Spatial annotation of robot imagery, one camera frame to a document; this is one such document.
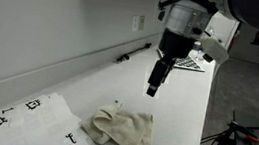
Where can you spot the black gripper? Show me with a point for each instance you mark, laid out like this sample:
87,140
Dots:
175,45

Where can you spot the beige cloth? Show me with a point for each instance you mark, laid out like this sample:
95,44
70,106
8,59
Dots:
122,128

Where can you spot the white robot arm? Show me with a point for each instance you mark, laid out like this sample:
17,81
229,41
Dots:
190,16

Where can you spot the checkerboard calibration board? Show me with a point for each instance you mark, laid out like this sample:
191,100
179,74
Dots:
191,63

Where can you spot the small marker-printed paper sheet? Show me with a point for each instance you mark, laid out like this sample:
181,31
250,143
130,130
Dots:
79,142

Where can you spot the large marker-printed paper sheet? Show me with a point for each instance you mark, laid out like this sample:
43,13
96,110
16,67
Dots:
39,121

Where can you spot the beige wall outlet plate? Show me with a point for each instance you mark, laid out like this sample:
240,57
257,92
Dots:
141,22

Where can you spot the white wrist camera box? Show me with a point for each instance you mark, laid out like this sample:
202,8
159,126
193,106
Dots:
215,49

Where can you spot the white wall outlet plate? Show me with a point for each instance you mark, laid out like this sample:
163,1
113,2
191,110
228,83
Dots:
135,23

